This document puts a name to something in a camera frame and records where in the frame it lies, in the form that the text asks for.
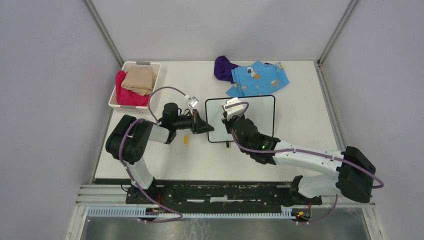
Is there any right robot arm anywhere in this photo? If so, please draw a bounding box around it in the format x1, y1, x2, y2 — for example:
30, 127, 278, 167
221, 116, 377, 204

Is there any purple cloth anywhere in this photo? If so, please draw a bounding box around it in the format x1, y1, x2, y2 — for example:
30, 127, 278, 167
213, 55, 239, 84

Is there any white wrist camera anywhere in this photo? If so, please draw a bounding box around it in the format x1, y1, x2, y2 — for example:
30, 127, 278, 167
184, 94, 199, 114
222, 97, 250, 121

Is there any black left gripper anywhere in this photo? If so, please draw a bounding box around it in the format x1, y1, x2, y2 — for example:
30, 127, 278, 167
172, 109, 214, 134

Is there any white perforated plastic basket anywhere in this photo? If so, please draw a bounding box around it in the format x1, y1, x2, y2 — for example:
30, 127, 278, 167
108, 61, 165, 115

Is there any white whiteboard black frame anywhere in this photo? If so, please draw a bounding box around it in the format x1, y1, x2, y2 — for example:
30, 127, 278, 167
205, 95, 276, 144

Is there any blue patterned cloth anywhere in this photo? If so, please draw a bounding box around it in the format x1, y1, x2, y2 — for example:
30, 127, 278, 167
226, 61, 290, 98

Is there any pink cloth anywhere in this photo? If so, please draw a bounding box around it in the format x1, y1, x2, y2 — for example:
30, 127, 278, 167
115, 70, 149, 107

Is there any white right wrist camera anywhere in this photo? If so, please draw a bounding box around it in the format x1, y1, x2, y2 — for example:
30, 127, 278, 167
222, 97, 250, 121

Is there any beige folded cloth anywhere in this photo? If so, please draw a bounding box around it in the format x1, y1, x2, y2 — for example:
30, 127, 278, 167
121, 65, 158, 96

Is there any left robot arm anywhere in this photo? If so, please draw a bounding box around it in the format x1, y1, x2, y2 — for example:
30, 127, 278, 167
105, 102, 215, 204

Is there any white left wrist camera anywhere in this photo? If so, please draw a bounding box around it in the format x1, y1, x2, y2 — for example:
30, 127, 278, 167
184, 94, 199, 114

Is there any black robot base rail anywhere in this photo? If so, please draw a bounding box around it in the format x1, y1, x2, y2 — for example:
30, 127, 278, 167
125, 179, 323, 223

